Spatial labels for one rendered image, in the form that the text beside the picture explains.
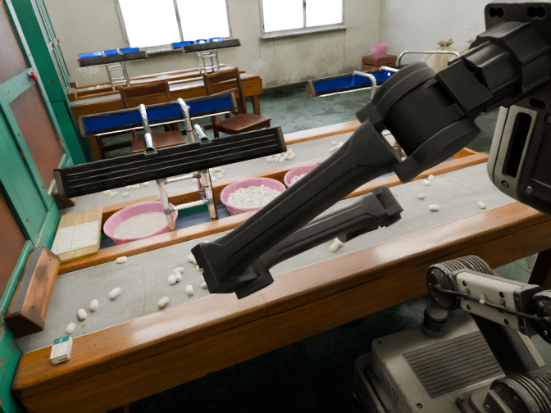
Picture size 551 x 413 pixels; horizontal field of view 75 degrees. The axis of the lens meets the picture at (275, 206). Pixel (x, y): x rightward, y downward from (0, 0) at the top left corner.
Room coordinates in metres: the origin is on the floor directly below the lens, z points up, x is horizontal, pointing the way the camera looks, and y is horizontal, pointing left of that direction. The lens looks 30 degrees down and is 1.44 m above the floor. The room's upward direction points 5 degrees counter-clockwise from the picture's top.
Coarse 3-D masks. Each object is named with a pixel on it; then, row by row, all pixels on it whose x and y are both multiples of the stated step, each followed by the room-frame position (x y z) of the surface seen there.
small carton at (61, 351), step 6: (66, 336) 0.61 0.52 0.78; (54, 342) 0.60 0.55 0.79; (60, 342) 0.59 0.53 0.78; (66, 342) 0.59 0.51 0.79; (54, 348) 0.58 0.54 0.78; (60, 348) 0.57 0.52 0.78; (66, 348) 0.57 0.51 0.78; (54, 354) 0.56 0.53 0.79; (60, 354) 0.56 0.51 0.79; (66, 354) 0.56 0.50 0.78; (54, 360) 0.55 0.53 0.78; (60, 360) 0.55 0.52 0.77; (66, 360) 0.56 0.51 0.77
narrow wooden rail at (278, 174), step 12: (276, 168) 1.52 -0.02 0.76; (288, 168) 1.51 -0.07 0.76; (312, 168) 1.53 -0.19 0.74; (228, 180) 1.44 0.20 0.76; (264, 180) 1.46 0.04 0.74; (168, 192) 1.38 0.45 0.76; (180, 192) 1.37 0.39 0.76; (192, 192) 1.36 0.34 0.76; (216, 192) 1.39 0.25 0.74; (120, 204) 1.31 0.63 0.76; (132, 204) 1.30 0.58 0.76; (180, 204) 1.34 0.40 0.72; (216, 204) 1.39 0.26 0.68; (108, 216) 1.26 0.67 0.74; (120, 216) 1.27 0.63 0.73
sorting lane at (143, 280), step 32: (416, 192) 1.23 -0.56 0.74; (448, 192) 1.21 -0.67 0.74; (480, 192) 1.18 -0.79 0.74; (416, 224) 1.01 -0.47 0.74; (160, 256) 0.95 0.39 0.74; (320, 256) 0.88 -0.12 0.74; (64, 288) 0.84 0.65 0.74; (96, 288) 0.82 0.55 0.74; (128, 288) 0.81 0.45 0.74; (160, 288) 0.80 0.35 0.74; (64, 320) 0.71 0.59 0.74; (96, 320) 0.70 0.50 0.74; (128, 320) 0.69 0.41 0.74
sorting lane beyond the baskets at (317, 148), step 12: (384, 132) 1.94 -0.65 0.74; (300, 144) 1.87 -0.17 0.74; (312, 144) 1.85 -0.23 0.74; (324, 144) 1.84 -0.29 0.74; (288, 156) 1.72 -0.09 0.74; (300, 156) 1.71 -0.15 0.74; (312, 156) 1.69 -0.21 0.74; (324, 156) 1.68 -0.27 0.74; (228, 168) 1.63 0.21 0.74; (240, 168) 1.62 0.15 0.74; (252, 168) 1.61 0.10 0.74; (264, 168) 1.59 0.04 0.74; (192, 180) 1.53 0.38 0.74; (216, 180) 1.50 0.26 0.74; (120, 192) 1.47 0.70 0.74; (132, 192) 1.46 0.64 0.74; (144, 192) 1.45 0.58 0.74; (156, 192) 1.44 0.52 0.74; (84, 204) 1.38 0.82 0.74; (96, 204) 1.37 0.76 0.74; (108, 204) 1.36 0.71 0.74
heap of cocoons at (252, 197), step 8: (240, 192) 1.38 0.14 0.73; (248, 192) 1.37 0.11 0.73; (256, 192) 1.35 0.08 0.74; (264, 192) 1.34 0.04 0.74; (272, 192) 1.35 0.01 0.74; (232, 200) 1.31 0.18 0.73; (240, 200) 1.29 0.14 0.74; (248, 200) 1.29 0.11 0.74; (256, 200) 1.27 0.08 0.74; (264, 200) 1.27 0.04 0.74
